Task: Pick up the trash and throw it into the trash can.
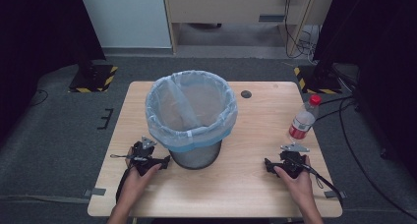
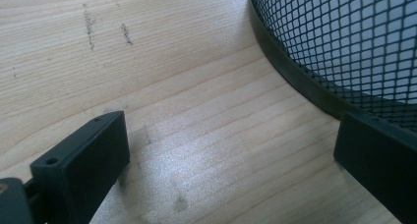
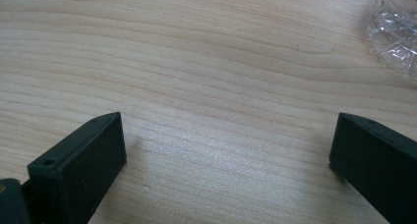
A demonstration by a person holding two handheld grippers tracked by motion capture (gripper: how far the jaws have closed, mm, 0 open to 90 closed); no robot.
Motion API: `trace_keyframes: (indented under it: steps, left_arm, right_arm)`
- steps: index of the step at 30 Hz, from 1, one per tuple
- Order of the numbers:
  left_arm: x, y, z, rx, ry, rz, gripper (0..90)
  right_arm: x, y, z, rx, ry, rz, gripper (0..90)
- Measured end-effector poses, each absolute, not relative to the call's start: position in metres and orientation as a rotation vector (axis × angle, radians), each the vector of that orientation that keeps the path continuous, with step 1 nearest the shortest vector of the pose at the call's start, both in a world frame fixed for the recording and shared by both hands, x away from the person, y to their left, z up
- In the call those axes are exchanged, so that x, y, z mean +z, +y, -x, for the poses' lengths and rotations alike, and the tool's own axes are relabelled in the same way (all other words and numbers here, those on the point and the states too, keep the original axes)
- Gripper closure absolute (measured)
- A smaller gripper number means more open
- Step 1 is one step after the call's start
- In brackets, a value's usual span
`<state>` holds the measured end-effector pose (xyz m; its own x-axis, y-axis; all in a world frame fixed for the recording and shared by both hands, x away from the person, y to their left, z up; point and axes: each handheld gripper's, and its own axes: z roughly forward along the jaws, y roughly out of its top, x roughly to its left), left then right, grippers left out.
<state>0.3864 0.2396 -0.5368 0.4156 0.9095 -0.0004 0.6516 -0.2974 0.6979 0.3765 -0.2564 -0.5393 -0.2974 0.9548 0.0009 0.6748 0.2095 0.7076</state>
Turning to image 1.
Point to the round black table grommet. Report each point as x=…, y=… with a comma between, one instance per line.
x=246, y=94

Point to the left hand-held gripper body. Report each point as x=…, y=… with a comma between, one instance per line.
x=144, y=155

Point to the grey tape strip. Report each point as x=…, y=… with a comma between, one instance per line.
x=331, y=194
x=97, y=191

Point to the grey metal mesh trash bin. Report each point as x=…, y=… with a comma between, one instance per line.
x=196, y=159

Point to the translucent blue plastic bin bag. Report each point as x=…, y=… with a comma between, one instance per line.
x=209, y=132

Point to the light wooden desk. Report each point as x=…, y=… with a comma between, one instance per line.
x=229, y=8

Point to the clear plastic bottle red cap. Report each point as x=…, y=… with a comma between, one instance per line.
x=303, y=121

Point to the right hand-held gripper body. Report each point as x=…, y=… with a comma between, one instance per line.
x=290, y=158

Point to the person's right hand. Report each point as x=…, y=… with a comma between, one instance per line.
x=301, y=188

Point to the black stand base striped edge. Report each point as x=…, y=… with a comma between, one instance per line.
x=95, y=79
x=314, y=84

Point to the black curtain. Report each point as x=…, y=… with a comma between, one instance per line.
x=39, y=37
x=387, y=53

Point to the person's left hand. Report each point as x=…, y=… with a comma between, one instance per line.
x=134, y=184

